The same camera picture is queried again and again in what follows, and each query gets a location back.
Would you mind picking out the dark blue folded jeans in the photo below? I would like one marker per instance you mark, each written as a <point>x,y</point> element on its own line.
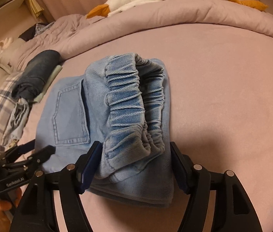
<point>36,75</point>

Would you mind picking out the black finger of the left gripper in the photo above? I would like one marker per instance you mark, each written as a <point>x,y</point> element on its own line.
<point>12,154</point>
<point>33,161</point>

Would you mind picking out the person's left hand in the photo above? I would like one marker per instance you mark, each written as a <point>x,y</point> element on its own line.
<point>1,210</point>

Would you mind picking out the pink quilted comforter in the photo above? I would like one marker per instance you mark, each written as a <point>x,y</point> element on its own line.
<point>74,34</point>

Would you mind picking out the white pillow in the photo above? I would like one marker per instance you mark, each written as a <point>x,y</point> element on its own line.
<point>6,56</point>

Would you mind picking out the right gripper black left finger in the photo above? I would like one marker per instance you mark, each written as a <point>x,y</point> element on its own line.
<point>36,210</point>

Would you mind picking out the light blue denim pants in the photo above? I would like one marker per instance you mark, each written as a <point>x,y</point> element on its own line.
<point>122,101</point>

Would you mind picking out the dark plaid clothing pile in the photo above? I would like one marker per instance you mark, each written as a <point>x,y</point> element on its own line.
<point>35,30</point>

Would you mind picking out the light blue crumpled garment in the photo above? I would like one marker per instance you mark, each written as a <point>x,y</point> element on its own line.
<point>16,123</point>

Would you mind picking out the plaid checkered shirt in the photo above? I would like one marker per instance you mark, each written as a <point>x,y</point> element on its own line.
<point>7,103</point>

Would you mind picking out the pale green folded cloth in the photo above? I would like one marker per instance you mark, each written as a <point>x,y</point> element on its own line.
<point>51,78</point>

